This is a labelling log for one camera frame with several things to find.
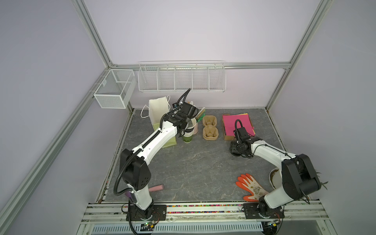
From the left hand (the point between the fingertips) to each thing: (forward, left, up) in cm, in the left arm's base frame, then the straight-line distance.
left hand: (185, 123), depth 84 cm
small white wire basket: (+37, +50, -2) cm, 62 cm away
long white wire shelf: (+35, +1, +8) cm, 36 cm away
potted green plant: (-36, -63, -5) cm, 73 cm away
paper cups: (-1, -1, -7) cm, 8 cm away
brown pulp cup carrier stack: (+6, -17, -18) cm, 26 cm away
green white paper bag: (+17, +18, -3) cm, 25 cm away
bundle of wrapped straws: (+11, -10, -6) cm, 17 cm away
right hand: (-9, -32, -17) cm, 38 cm away
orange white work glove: (-29, -33, -20) cm, 48 cm away
